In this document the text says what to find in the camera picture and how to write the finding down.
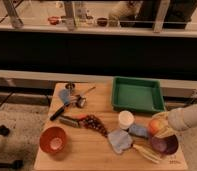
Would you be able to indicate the orange bowl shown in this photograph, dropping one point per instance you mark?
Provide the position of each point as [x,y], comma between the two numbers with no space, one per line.
[53,140]

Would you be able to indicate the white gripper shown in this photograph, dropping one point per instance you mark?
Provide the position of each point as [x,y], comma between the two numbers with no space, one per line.
[179,119]

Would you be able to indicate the dark red bowl in background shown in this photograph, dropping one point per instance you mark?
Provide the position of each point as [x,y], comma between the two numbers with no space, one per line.
[102,22]

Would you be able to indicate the black handled spatula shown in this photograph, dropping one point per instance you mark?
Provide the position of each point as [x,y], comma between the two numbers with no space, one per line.
[64,96]

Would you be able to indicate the black bar on floor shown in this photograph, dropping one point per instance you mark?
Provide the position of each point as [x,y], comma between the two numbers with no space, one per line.
[17,164]

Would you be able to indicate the green plastic tray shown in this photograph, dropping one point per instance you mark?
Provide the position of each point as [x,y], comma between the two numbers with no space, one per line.
[137,95]

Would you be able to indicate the red handled tool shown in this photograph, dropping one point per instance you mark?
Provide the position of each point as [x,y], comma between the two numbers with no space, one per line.
[74,122]

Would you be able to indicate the purple bowl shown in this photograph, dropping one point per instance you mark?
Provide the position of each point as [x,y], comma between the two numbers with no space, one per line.
[168,145]

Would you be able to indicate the metal strainer with wooden handle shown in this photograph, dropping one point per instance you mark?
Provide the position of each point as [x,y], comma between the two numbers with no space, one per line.
[81,100]

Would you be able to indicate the black handle on floor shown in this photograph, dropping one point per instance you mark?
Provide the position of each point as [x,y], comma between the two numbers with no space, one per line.
[4,131]

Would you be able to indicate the red yellow apple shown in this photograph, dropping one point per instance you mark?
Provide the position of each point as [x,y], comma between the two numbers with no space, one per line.
[154,126]

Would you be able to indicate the small blue sponge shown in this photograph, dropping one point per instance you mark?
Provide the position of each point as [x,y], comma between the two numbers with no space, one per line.
[138,130]

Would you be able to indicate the bunch of dark grapes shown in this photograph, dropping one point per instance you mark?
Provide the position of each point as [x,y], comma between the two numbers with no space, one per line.
[94,123]

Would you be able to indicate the white cup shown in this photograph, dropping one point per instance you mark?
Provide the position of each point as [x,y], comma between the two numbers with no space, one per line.
[125,119]

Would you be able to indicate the light blue cloth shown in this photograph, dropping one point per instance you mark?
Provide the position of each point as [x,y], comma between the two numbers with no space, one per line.
[120,140]

